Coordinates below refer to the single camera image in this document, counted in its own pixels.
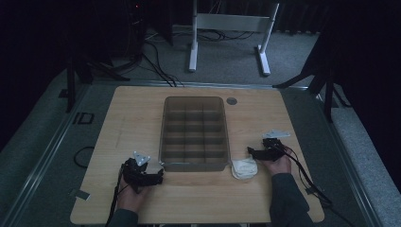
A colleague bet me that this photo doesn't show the person's left hand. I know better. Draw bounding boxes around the person's left hand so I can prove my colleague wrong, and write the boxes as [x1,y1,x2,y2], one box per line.
[116,176,150,214]

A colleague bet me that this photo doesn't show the white metal desk frame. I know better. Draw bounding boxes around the white metal desk frame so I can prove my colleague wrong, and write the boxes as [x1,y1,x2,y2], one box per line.
[187,0,281,77]

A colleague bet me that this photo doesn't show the black floor cable bundle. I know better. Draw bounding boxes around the black floor cable bundle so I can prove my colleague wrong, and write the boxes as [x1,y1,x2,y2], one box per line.
[138,39,185,88]

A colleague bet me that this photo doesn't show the clear brown divided storage box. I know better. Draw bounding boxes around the clear brown divided storage box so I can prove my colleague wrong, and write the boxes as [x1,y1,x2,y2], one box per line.
[158,96,232,173]

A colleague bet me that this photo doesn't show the aluminium frame rail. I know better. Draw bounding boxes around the aluminium frame rail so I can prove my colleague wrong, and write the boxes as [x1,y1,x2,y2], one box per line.
[315,93,384,227]
[0,84,93,227]
[93,79,311,91]

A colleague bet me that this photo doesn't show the black metal stand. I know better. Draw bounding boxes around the black metal stand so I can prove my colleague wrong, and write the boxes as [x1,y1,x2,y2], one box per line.
[64,55,131,114]
[272,31,352,123]

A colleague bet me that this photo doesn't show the person's right hand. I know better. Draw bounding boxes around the person's right hand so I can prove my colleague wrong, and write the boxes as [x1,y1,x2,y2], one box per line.
[263,151,293,177]

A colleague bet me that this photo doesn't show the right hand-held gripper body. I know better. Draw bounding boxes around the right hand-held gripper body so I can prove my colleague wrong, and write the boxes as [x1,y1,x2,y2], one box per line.
[262,129,291,162]

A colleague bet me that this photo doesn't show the dark computer tower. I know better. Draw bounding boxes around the dark computer tower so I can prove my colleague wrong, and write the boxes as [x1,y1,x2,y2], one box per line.
[121,0,148,58]

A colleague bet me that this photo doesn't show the black cable loop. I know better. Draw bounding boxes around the black cable loop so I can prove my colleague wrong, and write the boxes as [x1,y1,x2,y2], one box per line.
[73,146,96,169]

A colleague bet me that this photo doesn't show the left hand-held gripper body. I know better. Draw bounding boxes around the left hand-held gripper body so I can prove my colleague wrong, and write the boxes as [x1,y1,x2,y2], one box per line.
[121,150,151,194]

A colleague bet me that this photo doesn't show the black cables under desk frame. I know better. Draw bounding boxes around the black cables under desk frame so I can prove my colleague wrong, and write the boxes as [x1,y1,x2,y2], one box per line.
[173,28,257,43]

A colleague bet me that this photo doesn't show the left hand-held gripper cable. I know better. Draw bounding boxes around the left hand-held gripper cable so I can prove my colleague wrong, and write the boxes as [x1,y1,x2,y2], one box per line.
[105,164,127,227]

